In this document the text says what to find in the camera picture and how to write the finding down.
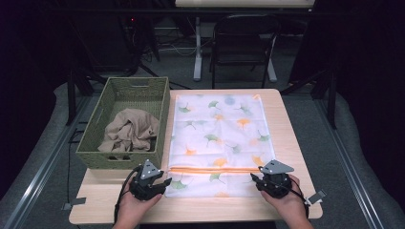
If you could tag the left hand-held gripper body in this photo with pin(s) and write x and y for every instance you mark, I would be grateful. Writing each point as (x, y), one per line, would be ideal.
(149, 186)

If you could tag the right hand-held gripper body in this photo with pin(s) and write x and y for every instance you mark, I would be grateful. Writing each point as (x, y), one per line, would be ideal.
(275, 184)

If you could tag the green woven basket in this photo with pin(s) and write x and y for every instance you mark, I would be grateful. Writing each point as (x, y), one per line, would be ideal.
(127, 159)

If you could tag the beige garment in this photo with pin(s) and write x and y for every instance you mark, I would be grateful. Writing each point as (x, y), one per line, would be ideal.
(130, 130)

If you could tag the white leaf-print laundry bag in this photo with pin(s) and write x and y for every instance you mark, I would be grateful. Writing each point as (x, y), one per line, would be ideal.
(219, 136)

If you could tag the person's right hand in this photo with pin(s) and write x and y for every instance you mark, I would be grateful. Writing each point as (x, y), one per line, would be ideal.
(291, 206)

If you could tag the person's left hand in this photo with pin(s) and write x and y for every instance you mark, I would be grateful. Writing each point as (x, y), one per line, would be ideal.
(133, 210)

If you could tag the grey tape strip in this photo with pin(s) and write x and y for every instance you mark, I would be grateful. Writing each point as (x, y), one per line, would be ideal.
(316, 197)
(76, 201)

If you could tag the white desk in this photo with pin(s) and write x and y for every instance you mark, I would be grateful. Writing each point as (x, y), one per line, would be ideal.
(197, 57)

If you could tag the black equipment with red light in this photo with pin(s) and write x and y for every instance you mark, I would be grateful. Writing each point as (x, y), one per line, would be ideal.
(137, 35)

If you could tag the black folding chair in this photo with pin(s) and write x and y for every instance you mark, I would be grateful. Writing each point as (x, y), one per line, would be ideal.
(242, 35)

